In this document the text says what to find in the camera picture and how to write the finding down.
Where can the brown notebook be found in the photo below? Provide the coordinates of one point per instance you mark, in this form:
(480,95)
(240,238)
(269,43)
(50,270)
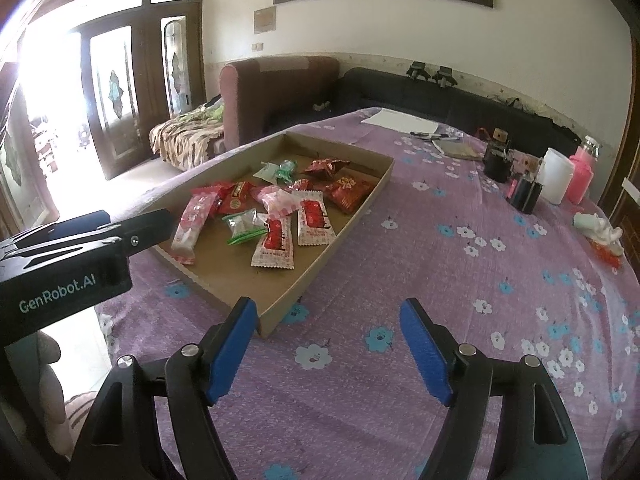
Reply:
(457,149)

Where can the red packet with round label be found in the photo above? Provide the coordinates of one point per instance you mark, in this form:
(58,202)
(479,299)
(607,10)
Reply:
(237,199)

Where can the shallow cardboard box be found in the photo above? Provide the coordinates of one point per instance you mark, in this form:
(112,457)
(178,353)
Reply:
(240,280)

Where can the pink bottle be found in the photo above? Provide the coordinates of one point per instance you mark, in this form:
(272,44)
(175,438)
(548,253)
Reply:
(582,175)

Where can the person's left hand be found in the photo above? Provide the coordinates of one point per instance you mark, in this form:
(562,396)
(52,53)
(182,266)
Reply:
(47,385)

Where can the small white object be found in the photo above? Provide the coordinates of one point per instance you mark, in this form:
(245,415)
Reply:
(321,106)

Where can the black device on wall ledge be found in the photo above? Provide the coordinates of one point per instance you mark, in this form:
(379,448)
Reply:
(445,76)
(418,71)

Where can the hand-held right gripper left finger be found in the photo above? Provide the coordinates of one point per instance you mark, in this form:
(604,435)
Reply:
(232,350)

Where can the black marker pen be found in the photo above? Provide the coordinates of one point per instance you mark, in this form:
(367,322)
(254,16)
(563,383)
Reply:
(447,136)
(422,135)

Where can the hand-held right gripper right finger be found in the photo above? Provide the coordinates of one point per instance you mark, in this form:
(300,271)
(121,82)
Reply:
(425,350)

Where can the short pink snack packet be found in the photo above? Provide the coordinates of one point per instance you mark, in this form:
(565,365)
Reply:
(280,202)

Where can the crumpled white wrapper pile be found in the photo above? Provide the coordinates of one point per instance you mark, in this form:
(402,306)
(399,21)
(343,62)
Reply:
(597,232)

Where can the crumpled red snack packet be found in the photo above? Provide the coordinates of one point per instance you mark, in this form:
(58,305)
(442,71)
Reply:
(327,166)

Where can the beige wall plate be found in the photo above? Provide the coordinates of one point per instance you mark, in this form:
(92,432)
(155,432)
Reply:
(265,20)

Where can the white plastic container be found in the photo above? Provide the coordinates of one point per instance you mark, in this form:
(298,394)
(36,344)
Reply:
(555,175)

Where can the green candy packet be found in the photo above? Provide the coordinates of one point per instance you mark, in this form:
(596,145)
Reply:
(286,170)

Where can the black jar with wooden lid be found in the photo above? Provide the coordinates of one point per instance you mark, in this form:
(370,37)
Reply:
(525,192)
(497,160)

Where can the brown armchair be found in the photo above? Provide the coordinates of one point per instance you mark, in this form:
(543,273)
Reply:
(260,90)

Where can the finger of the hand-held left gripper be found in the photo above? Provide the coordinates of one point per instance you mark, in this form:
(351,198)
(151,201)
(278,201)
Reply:
(75,222)
(145,230)

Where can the green cloth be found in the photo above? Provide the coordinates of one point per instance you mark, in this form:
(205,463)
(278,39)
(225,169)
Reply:
(210,110)

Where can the black sofa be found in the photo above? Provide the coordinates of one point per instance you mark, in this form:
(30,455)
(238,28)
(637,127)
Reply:
(400,95)

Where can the long pink snack packet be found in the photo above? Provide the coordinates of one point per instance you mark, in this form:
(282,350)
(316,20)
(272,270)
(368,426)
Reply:
(192,225)

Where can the white paper sheet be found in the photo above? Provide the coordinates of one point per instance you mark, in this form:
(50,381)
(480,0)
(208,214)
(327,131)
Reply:
(400,120)

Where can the brown patterned blanket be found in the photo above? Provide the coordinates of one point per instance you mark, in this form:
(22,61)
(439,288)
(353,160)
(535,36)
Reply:
(180,140)

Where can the wooden glazed double door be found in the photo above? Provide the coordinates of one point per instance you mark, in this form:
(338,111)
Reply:
(145,85)

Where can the green and white snack packet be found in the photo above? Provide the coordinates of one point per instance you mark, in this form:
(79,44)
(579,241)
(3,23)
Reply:
(244,227)

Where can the large red snack packet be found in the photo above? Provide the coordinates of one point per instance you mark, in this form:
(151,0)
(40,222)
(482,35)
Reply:
(350,192)

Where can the white and red snack packet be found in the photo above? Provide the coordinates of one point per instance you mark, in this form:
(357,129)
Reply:
(312,220)
(272,245)

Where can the small pink tube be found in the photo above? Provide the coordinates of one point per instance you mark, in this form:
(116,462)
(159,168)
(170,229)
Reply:
(512,190)

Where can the purple floral tablecloth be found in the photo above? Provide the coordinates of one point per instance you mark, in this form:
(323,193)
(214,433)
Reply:
(425,260)

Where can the small red snack packet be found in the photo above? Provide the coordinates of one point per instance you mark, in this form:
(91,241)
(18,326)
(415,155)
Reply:
(302,185)

